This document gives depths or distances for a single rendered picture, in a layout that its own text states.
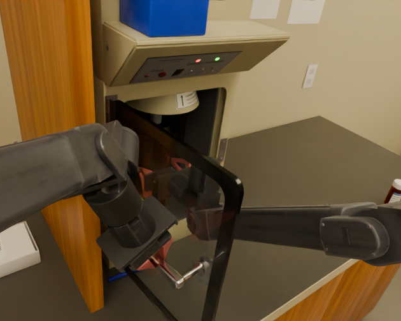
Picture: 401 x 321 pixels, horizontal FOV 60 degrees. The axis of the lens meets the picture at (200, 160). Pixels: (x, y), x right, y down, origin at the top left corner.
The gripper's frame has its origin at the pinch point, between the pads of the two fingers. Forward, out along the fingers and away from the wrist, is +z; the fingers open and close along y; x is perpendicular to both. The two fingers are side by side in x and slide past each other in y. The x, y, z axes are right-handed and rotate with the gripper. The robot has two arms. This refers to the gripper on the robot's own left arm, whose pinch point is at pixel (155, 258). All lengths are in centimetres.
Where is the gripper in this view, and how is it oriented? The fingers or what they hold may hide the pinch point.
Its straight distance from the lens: 57.2
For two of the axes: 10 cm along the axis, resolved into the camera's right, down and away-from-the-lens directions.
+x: 6.5, 4.6, -6.0
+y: -7.3, 6.0, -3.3
